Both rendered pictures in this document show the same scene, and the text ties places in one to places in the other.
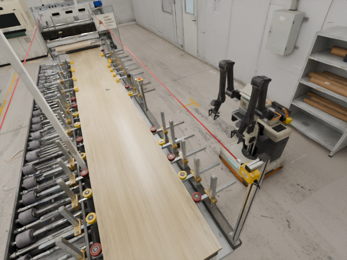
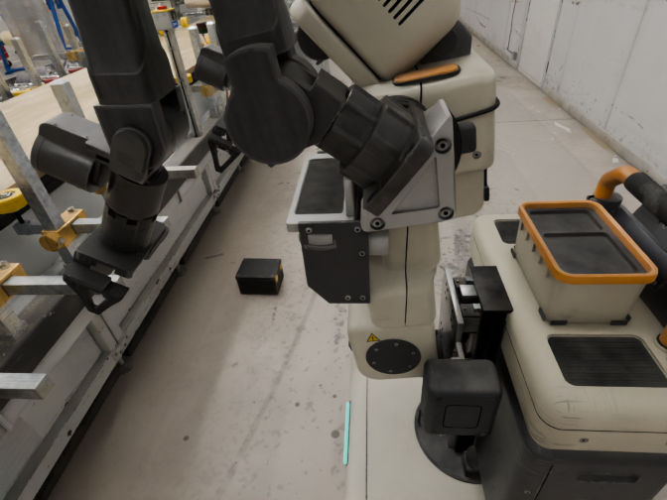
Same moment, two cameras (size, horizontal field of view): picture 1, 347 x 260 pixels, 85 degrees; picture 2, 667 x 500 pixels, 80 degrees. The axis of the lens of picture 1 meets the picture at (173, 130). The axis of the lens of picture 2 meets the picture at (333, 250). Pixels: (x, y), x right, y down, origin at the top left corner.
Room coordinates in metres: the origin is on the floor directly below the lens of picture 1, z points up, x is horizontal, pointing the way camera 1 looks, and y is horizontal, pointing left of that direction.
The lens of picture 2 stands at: (1.04, -1.06, 1.35)
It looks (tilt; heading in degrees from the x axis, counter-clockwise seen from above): 37 degrees down; 29
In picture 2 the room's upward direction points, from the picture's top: 5 degrees counter-clockwise
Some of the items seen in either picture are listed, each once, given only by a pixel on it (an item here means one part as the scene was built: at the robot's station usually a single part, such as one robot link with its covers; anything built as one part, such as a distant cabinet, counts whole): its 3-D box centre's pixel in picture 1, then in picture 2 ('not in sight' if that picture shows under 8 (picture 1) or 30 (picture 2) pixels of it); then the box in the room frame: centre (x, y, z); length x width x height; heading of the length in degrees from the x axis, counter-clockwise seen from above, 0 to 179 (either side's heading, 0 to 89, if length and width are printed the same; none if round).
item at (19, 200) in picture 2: (161, 144); (16, 212); (1.49, 0.15, 0.85); 0.08 x 0.08 x 0.11
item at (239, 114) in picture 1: (243, 119); (345, 206); (1.59, -0.79, 0.99); 0.28 x 0.16 x 0.22; 22
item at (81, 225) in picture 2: (177, 141); (91, 226); (1.56, -0.03, 0.80); 0.43 x 0.03 x 0.04; 112
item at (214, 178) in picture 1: (212, 192); not in sight; (0.80, -0.26, 0.92); 0.04 x 0.04 x 0.48; 22
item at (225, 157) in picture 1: (250, 157); (462, 450); (1.69, -1.06, 0.16); 0.67 x 0.64 x 0.25; 112
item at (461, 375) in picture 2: (251, 139); (413, 352); (1.58, -0.93, 0.68); 0.28 x 0.27 x 0.25; 22
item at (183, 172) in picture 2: (168, 127); (131, 175); (1.79, 0.06, 0.83); 0.43 x 0.03 x 0.04; 112
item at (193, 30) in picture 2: (138, 92); (205, 79); (2.66, 0.47, 0.89); 0.04 x 0.04 x 0.48; 22
